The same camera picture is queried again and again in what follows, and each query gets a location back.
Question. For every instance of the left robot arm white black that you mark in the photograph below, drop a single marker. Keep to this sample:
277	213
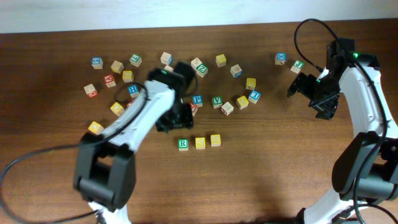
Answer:
105	171

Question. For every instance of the yellow block top centre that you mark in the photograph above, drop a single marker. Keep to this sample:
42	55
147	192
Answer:
221	60

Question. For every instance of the green L block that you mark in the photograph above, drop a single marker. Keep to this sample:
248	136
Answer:
135	60

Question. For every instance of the green Z block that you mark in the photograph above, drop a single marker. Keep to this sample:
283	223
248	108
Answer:
202	70

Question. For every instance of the leaf wood block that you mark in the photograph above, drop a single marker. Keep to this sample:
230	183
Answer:
195	63

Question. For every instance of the blue P block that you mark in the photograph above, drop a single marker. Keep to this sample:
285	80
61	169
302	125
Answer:
198	100

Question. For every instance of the yellow S block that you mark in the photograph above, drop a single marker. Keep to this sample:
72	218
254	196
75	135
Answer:
200	143
215	140

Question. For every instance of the yellow G block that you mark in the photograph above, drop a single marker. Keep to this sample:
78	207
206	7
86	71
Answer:
128	76

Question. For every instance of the green V block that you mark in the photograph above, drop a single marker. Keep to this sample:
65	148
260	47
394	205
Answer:
217	102

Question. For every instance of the red I block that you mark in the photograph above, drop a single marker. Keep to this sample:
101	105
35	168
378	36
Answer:
130	103

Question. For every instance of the wood block red side left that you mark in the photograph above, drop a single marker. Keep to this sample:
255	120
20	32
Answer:
90	90

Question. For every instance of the plain wood block green side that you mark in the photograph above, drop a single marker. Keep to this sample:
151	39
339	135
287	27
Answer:
168	68

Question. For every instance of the wood block red side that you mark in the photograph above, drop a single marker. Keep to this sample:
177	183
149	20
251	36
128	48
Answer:
90	90
227	108

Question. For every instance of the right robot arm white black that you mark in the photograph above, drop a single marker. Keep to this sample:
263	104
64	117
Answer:
366	172

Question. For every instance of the plain wood block left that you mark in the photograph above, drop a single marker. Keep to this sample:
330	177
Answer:
117	67

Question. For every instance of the yellow block far lower left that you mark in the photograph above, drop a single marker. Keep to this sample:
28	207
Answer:
95	128

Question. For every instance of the yellow block right lower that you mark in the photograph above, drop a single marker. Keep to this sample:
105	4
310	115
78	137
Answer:
242	102

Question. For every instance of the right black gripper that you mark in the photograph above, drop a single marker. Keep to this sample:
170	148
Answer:
325	109

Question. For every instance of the green R block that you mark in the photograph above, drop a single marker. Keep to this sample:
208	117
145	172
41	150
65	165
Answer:
183	144

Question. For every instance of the blue number five block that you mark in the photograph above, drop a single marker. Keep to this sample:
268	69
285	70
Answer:
97	62

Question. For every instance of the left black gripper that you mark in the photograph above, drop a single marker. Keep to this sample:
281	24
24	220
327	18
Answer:
189	122

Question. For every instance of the plain wood block blue side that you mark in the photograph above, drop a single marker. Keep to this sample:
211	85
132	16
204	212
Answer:
166	58

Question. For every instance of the blue T block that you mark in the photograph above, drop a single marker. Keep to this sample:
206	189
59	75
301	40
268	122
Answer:
254	96

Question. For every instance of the blue H block left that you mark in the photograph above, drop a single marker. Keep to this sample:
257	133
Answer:
133	91

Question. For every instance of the red Y block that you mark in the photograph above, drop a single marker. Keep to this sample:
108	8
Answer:
109	81

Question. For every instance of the green J block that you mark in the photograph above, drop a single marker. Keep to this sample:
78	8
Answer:
297	66

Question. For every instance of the wood block blue side right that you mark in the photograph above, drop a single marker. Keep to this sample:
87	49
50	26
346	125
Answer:
236	71

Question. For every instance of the yellow block right upper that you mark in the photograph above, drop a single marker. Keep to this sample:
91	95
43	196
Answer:
250	83

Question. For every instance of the blue X block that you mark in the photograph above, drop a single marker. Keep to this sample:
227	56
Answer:
280	58

